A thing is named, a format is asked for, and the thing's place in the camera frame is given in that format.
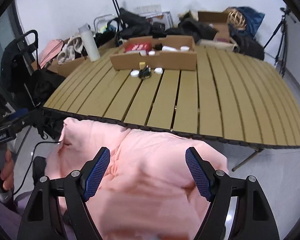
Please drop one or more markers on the boxed framed picture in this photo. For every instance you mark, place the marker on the boxed framed picture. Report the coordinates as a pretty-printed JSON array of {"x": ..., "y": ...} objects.
[{"x": 161, "y": 17}]

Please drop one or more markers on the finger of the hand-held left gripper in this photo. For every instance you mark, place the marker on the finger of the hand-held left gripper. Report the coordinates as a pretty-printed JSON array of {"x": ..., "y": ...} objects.
[{"x": 20, "y": 115}]

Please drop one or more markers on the beige cloth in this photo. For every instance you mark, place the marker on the beige cloth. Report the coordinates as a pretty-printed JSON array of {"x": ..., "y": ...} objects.
[{"x": 70, "y": 50}]

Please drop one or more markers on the small yellow block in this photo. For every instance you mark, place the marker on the small yellow block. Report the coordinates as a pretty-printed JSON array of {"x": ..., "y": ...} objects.
[{"x": 142, "y": 65}]

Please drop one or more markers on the dark blue bag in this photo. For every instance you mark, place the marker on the dark blue bag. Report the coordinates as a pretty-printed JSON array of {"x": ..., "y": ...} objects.
[{"x": 252, "y": 21}]

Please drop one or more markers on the woven wicker ball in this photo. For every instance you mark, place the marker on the woven wicker ball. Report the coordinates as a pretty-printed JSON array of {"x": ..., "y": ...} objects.
[{"x": 237, "y": 18}]

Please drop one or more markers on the black jacket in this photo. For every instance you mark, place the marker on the black jacket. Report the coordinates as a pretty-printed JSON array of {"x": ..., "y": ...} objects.
[{"x": 197, "y": 28}]

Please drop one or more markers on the metal chair frame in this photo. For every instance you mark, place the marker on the metal chair frame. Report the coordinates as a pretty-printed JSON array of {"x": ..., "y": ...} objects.
[{"x": 100, "y": 22}]

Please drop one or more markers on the pink quilted blanket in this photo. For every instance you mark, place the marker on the pink quilted blanket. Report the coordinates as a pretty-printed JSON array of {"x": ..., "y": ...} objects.
[{"x": 150, "y": 180}]

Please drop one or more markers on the black folding cart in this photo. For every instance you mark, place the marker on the black folding cart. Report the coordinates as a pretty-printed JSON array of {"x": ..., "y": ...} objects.
[{"x": 16, "y": 62}]

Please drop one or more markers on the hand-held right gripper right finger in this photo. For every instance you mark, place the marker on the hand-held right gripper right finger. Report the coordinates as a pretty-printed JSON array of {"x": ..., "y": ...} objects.
[{"x": 198, "y": 173}]

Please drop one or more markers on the small white round cap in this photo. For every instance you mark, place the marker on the small white round cap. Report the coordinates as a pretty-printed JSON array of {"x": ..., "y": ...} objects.
[{"x": 134, "y": 73}]

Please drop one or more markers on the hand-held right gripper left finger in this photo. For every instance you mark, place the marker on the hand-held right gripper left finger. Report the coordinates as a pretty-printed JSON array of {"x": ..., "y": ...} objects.
[{"x": 96, "y": 173}]

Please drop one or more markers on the white thermos bottle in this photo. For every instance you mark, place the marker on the white thermos bottle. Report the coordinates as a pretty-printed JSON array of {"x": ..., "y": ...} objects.
[{"x": 90, "y": 45}]

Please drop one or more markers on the large open cardboard box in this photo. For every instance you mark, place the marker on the large open cardboard box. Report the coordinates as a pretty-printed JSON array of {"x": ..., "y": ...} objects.
[{"x": 67, "y": 67}]

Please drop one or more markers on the white wall outlet strip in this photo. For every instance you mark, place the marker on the white wall outlet strip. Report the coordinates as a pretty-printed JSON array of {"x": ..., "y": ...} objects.
[{"x": 150, "y": 8}]

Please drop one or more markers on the small black object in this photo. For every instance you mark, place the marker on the small black object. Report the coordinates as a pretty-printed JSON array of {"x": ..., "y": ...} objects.
[{"x": 158, "y": 47}]

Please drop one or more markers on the beige canvas bag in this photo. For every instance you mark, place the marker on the beige canvas bag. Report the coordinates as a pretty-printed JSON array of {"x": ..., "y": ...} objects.
[{"x": 220, "y": 45}]

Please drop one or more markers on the pink backpack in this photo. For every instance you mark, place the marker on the pink backpack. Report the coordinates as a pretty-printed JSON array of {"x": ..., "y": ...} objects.
[{"x": 51, "y": 52}]

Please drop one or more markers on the black tripod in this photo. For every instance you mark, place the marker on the black tripod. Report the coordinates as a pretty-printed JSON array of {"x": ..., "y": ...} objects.
[{"x": 281, "y": 37}]

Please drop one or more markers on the ribbed white bottle cap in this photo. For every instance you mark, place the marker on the ribbed white bottle cap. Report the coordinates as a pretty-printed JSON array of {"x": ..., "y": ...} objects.
[{"x": 184, "y": 48}]

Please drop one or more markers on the purple clothing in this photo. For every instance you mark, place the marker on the purple clothing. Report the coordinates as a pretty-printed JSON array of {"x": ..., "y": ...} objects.
[{"x": 5, "y": 220}]

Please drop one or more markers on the open cardboard box red print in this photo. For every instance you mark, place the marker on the open cardboard box red print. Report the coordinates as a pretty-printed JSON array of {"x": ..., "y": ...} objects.
[{"x": 221, "y": 30}]

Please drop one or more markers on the black cloth pile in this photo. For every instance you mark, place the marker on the black cloth pile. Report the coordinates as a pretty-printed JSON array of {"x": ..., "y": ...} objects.
[{"x": 46, "y": 87}]

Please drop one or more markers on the small white bottle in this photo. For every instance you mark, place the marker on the small white bottle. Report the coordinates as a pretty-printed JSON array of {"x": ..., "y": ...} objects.
[{"x": 170, "y": 48}]

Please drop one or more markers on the small white flat case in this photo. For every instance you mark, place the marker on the small white flat case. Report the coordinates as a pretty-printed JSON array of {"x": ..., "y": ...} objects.
[
  {"x": 151, "y": 53},
  {"x": 143, "y": 53}
]

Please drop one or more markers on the person's left hand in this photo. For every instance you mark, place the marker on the person's left hand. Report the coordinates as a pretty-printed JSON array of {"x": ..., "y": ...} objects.
[{"x": 8, "y": 170}]

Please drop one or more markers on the black suitcase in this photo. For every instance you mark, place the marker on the black suitcase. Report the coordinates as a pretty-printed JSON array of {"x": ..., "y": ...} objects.
[{"x": 250, "y": 46}]

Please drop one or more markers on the shallow cardboard tray box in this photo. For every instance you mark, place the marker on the shallow cardboard tray box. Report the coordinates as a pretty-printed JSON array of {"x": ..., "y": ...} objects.
[{"x": 160, "y": 61}]

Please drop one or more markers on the tan slatted folding table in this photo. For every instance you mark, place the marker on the tan slatted folding table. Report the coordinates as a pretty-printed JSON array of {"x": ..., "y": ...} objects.
[{"x": 215, "y": 100}]

